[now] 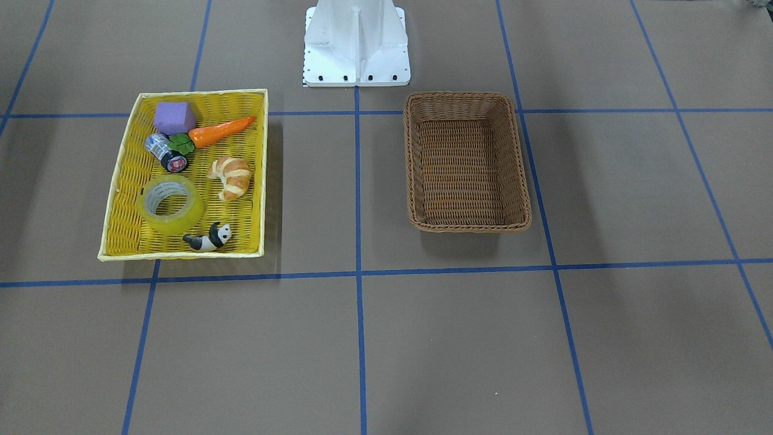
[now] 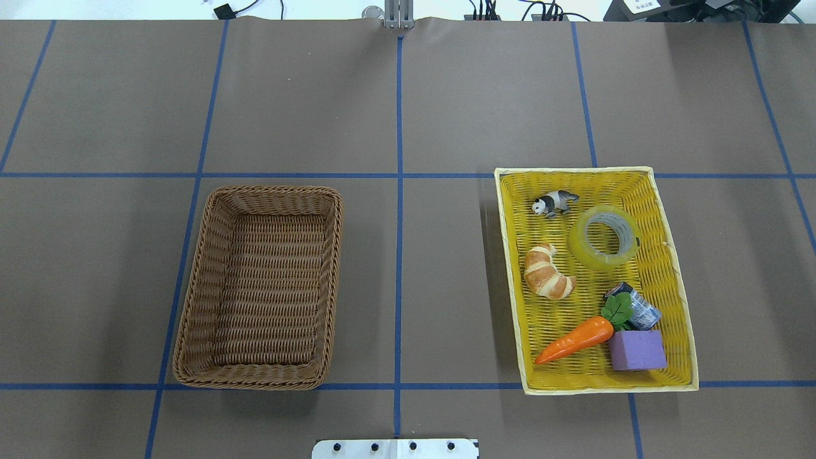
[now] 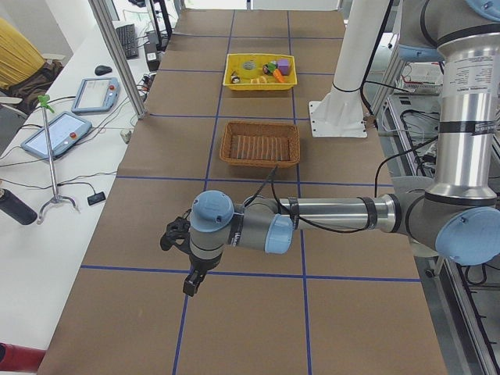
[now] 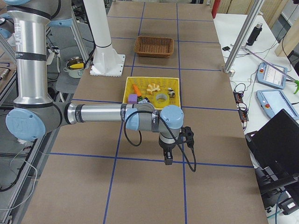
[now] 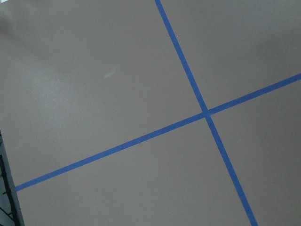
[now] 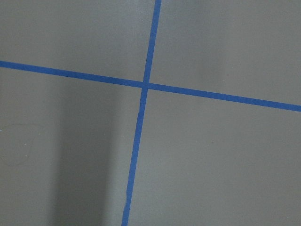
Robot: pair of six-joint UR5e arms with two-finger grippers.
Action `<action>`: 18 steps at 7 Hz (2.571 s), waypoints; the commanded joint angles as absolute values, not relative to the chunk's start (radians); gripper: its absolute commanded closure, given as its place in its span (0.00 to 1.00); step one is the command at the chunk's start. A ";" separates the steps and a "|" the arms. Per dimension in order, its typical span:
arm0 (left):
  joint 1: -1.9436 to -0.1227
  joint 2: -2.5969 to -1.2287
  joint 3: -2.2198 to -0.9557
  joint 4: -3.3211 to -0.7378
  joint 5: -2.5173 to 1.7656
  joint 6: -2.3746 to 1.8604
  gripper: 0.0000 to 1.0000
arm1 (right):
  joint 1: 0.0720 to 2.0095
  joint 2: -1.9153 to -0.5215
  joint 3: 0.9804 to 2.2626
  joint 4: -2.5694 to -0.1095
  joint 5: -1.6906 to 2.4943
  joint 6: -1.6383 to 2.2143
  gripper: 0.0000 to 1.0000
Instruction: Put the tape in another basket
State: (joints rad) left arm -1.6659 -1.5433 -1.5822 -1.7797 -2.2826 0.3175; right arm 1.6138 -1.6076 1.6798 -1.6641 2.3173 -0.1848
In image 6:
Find blue tape grid lines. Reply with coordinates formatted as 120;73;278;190
0;0;301;226

